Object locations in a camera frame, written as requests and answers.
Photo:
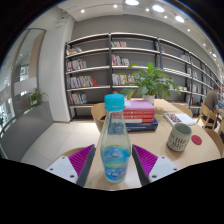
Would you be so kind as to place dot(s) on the wooden slatted chair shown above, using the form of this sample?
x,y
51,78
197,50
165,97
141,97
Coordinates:
x,y
207,113

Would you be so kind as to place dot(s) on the grey wall shelf with books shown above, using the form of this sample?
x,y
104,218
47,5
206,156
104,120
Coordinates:
x,y
96,60

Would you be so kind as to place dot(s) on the dark blue book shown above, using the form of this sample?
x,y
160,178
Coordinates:
x,y
143,126

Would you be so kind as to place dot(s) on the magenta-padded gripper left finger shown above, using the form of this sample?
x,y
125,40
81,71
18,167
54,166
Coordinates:
x,y
63,168

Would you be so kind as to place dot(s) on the round ceiling lights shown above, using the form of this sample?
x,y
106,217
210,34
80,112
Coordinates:
x,y
158,8

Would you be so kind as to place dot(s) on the grey-green patterned ceramic cup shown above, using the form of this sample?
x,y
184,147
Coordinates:
x,y
179,140

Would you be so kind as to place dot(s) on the clear bottle with blue cap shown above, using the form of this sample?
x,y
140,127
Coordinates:
x,y
115,146

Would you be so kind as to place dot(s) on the thin red and white book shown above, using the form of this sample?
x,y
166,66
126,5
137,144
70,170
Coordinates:
x,y
141,120

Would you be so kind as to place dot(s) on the pink book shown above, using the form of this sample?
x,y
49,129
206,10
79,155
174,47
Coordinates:
x,y
140,105

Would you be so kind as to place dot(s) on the small potted plant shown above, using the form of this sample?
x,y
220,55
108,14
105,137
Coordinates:
x,y
35,97

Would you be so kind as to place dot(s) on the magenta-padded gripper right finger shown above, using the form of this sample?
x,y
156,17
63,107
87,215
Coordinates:
x,y
161,168

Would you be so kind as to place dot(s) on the green potted plant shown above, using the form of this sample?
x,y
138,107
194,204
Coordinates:
x,y
150,83

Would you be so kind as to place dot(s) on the flat round red coaster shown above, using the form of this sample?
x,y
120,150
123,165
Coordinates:
x,y
196,140

